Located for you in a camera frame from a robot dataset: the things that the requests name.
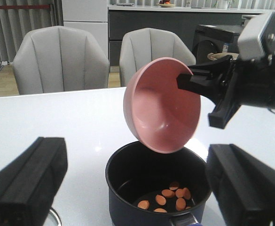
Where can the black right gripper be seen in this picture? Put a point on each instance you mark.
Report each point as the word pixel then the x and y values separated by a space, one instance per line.
pixel 252 83

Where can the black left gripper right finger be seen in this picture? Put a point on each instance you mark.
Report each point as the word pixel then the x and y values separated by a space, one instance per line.
pixel 243 186

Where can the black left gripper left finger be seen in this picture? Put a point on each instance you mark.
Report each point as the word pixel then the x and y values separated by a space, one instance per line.
pixel 28 184

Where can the glass lid with blue knob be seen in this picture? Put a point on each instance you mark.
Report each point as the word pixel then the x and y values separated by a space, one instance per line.
pixel 53 218

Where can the orange ham slices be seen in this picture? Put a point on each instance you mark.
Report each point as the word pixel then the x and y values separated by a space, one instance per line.
pixel 172 196

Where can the pink bowl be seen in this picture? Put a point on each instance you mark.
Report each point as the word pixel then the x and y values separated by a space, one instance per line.
pixel 159 114

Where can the tan cushion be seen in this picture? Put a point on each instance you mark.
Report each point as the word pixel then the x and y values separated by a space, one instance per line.
pixel 216 56

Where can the grey kitchen counter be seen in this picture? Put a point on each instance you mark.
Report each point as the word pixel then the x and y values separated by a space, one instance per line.
pixel 181 21

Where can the right grey upholstered chair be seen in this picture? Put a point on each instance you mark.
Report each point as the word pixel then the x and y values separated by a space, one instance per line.
pixel 142 46

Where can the grey upholstered chair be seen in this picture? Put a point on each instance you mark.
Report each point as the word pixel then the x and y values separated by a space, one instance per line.
pixel 142 46
pixel 58 59

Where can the fruit plate on counter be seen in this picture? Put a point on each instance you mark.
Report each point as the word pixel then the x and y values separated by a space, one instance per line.
pixel 165 4

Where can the dark blue saucepan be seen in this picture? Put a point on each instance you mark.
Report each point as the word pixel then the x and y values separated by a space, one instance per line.
pixel 136 174

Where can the white refrigerator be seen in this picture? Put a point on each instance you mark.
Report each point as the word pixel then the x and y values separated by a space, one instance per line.
pixel 88 15

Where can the left grey upholstered chair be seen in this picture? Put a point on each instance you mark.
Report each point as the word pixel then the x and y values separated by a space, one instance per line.
pixel 58 59

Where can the grey pleated curtain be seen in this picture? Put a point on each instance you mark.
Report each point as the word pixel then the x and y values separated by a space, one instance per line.
pixel 22 26

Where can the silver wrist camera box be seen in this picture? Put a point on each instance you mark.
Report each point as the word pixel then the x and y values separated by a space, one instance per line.
pixel 257 39

